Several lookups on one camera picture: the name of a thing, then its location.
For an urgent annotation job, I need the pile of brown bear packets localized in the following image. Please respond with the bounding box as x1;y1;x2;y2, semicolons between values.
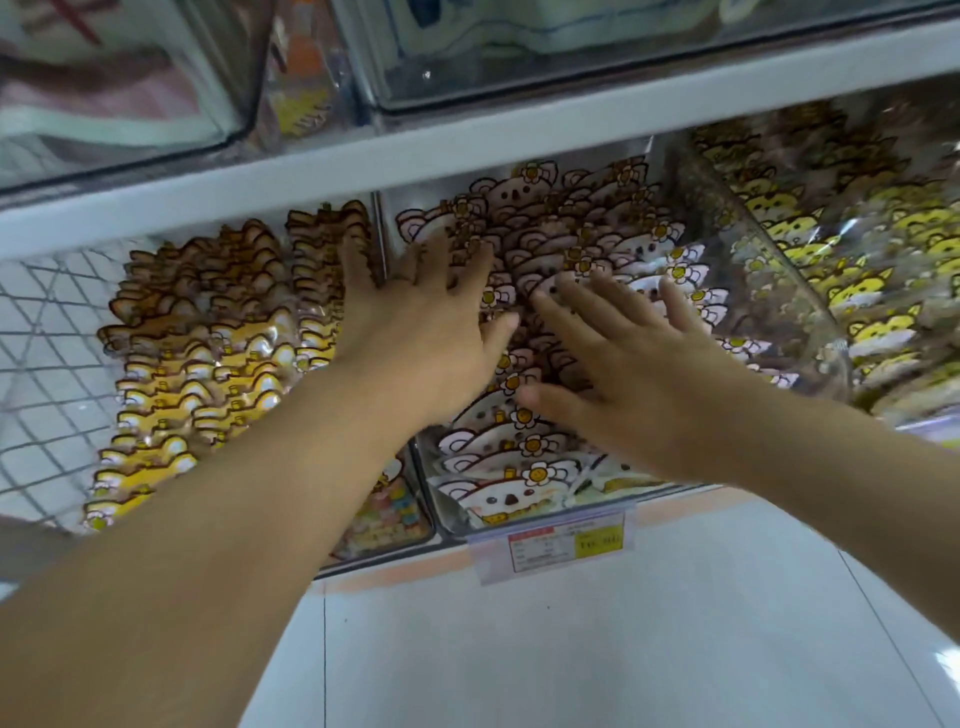
81;198;380;535

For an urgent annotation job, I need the pile of yellow cat packets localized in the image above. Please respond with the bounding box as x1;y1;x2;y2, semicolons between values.
688;93;960;423

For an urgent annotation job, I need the white shelf board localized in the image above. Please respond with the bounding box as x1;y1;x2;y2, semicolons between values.
0;13;960;260

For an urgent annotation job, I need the white wire mesh panel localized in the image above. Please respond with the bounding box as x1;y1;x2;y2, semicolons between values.
0;238;177;519

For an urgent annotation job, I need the clear acrylic front bin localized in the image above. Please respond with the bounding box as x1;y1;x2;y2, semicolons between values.
414;427;725;543

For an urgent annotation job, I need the clear acrylic divider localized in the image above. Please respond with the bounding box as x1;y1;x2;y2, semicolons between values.
663;133;858;410

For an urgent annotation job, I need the clear storage bin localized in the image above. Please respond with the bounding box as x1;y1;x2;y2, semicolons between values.
0;0;265;192
330;0;960;115

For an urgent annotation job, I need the person's left hand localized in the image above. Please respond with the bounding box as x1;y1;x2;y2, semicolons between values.
337;225;520;434

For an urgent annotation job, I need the colourful print packet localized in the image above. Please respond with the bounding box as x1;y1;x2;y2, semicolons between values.
328;448;436;565

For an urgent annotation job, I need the person's left forearm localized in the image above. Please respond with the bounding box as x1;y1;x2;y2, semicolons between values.
0;358;445;728

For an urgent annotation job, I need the person's right hand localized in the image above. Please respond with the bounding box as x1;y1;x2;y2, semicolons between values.
517;268;760;483

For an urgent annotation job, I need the person's right forearm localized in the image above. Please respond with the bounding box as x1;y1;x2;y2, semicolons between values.
712;366;960;625

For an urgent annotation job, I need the pile of koala flower packets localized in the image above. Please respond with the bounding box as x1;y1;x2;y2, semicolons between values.
393;156;800;528

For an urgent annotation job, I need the clear price tag holder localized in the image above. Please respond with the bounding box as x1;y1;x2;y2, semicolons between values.
466;501;640;588

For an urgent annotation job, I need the orange snack packet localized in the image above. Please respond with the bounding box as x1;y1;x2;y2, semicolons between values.
266;0;357;147

